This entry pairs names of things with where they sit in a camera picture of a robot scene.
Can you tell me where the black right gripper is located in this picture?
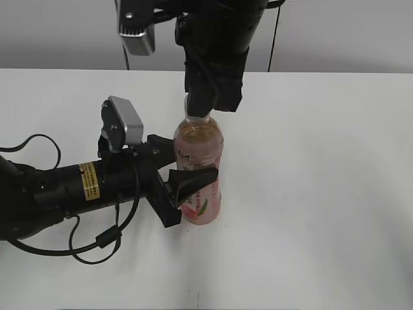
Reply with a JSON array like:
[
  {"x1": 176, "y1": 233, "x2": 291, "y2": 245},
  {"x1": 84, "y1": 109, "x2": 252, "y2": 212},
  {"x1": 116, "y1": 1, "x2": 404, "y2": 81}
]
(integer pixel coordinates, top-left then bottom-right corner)
[{"x1": 176, "y1": 12, "x2": 249, "y2": 118}]

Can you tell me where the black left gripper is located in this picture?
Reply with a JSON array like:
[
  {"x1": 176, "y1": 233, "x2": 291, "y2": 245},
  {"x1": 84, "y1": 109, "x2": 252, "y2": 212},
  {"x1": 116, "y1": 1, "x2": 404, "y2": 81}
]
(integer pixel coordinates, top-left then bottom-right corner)
[{"x1": 98, "y1": 134, "x2": 218, "y2": 229}]

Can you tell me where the white bottle cap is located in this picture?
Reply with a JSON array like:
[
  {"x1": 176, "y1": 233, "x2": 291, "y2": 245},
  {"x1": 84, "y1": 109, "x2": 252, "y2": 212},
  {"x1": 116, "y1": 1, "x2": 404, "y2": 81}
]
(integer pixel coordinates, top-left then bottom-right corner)
[{"x1": 184, "y1": 94, "x2": 189, "y2": 118}]

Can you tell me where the pink oolong tea bottle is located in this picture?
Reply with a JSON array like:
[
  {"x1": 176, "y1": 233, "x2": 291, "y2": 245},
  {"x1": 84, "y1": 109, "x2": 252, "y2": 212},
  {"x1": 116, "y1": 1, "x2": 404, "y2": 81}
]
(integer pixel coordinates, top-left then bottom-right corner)
[{"x1": 174, "y1": 116, "x2": 224, "y2": 225}]

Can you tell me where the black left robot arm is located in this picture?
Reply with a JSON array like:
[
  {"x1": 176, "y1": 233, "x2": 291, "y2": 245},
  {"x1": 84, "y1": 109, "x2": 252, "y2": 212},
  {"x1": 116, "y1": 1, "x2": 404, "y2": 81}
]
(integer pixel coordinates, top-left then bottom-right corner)
[{"x1": 1, "y1": 135, "x2": 218, "y2": 240}]

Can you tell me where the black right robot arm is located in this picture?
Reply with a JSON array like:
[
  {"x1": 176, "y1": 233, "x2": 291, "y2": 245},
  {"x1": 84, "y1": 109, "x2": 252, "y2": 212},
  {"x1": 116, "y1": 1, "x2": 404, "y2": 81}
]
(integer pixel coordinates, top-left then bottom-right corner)
[{"x1": 175, "y1": 1, "x2": 267, "y2": 118}]

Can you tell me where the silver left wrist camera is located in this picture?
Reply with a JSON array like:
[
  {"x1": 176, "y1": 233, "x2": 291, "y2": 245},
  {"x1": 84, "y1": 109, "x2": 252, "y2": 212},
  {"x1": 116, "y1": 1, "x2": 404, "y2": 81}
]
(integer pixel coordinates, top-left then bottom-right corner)
[{"x1": 101, "y1": 96, "x2": 144, "y2": 153}]

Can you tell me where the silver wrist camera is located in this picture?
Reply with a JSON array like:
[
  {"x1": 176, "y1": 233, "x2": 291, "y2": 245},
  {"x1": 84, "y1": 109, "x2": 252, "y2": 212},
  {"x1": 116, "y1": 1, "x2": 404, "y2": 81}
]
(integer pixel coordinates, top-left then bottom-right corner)
[
  {"x1": 117, "y1": 0, "x2": 156, "y2": 56},
  {"x1": 101, "y1": 96, "x2": 144, "y2": 153}
]

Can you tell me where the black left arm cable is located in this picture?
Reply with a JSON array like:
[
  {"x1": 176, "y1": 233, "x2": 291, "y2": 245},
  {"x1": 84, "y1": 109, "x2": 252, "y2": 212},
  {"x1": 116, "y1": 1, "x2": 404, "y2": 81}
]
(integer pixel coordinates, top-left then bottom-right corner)
[{"x1": 0, "y1": 134, "x2": 141, "y2": 265}]

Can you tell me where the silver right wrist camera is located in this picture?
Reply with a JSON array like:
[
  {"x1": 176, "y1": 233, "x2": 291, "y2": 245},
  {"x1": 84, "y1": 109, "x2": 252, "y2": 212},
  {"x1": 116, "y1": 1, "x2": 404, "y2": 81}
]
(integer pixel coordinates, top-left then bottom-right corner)
[{"x1": 117, "y1": 0, "x2": 156, "y2": 56}]

